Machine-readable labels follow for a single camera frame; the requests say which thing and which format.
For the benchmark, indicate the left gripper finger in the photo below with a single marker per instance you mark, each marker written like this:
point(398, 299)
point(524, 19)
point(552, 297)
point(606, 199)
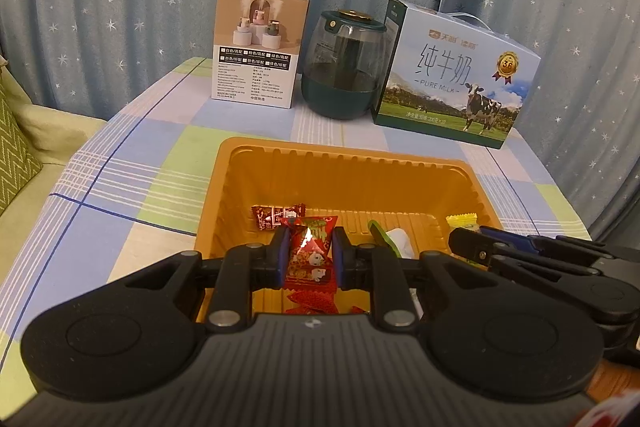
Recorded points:
point(480, 248)
point(534, 244)

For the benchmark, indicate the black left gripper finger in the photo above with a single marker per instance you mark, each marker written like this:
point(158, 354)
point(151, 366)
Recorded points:
point(141, 331)
point(489, 335)

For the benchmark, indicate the yellow snack packet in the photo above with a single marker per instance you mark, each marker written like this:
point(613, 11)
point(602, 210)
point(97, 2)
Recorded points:
point(467, 221)

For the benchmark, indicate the green white candy packet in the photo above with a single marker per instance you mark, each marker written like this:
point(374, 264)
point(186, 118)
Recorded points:
point(397, 239)

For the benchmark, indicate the dark red candy packet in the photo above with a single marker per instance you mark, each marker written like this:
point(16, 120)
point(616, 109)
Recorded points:
point(268, 218)

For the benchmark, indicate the red cartoon snack packet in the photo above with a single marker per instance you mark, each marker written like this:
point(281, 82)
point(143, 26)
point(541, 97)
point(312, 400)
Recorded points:
point(310, 265)

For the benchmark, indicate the large red snack packet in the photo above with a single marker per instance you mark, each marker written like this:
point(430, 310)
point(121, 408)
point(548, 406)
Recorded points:
point(316, 302)

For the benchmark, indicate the person's right hand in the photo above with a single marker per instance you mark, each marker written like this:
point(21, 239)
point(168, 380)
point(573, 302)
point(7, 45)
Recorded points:
point(612, 379)

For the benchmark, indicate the orange plastic tray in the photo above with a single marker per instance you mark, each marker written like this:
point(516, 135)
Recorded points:
point(416, 194)

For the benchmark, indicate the blue milk carton box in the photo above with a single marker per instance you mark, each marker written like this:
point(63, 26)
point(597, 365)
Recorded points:
point(451, 76)

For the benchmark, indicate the green chevron pillow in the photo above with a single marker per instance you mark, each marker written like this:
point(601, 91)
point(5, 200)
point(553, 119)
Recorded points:
point(19, 162)

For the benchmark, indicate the dark green glass humidifier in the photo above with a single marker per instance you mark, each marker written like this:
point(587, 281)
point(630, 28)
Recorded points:
point(344, 64)

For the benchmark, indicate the white humidifier box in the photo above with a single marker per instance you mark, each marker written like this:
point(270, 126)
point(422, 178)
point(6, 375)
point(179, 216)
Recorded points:
point(256, 49)

